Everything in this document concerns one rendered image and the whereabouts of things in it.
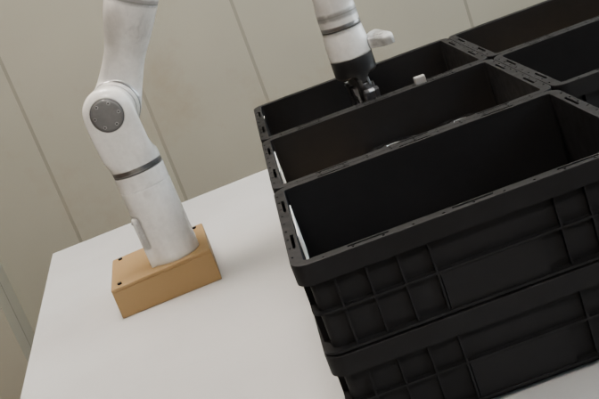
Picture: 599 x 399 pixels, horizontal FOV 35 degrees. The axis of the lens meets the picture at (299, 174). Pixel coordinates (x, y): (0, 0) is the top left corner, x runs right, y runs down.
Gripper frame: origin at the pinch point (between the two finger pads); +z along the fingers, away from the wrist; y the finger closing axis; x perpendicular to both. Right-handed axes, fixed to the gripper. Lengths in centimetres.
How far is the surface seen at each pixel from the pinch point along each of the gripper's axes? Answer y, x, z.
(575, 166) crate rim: 72, 2, -8
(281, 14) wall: -169, 20, -7
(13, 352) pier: -148, -107, 63
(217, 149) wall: -171, -18, 30
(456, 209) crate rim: 70, -11, -8
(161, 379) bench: 28, -49, 15
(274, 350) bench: 34.6, -32.1, 15.2
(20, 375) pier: -148, -108, 72
